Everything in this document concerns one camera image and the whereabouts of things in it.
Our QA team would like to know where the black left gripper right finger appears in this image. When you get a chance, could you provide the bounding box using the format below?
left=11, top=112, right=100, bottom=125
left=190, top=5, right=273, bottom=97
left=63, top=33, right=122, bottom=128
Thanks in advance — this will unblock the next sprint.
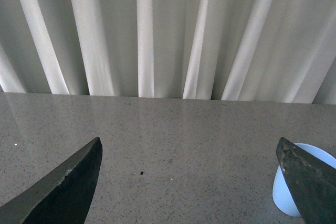
left=276, top=137, right=335, bottom=223

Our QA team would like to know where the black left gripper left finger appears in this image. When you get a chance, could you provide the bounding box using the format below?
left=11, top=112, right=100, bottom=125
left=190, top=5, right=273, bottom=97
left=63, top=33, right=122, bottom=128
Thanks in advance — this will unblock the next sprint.
left=1, top=137, right=102, bottom=223

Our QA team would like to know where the light blue plastic cup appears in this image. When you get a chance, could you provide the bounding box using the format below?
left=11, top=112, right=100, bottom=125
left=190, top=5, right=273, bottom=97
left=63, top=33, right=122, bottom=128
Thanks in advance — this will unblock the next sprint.
left=272, top=143, right=335, bottom=217

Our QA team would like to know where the white pleated curtain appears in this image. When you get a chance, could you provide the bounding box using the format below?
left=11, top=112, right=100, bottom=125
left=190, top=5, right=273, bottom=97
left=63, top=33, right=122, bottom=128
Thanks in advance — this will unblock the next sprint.
left=1, top=0, right=335, bottom=104

